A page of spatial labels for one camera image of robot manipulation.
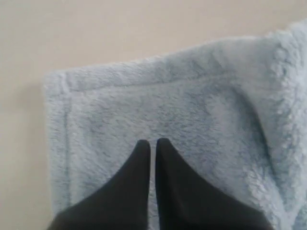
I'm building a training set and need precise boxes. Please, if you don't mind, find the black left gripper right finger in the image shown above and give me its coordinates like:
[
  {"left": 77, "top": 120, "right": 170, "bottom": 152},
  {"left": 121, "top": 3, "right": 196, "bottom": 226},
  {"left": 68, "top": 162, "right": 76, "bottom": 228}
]
[{"left": 155, "top": 138, "right": 272, "bottom": 230}]

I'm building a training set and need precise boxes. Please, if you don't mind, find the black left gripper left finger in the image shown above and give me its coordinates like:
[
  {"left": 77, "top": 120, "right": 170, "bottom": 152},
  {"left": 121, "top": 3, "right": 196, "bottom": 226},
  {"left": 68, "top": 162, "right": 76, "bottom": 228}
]
[{"left": 49, "top": 140, "right": 150, "bottom": 230}]

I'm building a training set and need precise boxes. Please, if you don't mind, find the light blue fluffy towel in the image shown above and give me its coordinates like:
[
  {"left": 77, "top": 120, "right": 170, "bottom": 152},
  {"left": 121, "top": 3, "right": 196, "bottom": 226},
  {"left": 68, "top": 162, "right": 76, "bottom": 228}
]
[{"left": 44, "top": 21, "right": 307, "bottom": 230}]

